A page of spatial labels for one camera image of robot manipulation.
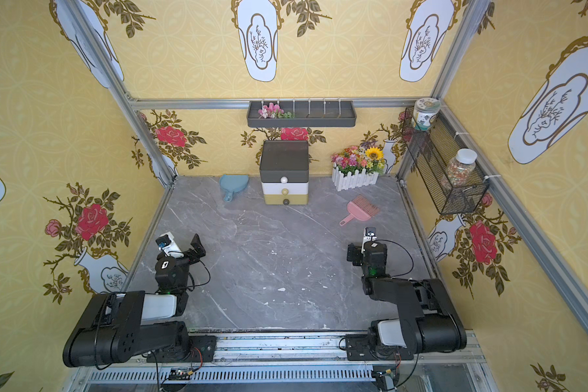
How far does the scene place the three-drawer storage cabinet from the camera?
0.99 metres

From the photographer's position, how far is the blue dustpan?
47.0 inches

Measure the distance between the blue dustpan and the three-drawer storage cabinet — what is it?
17 centimetres
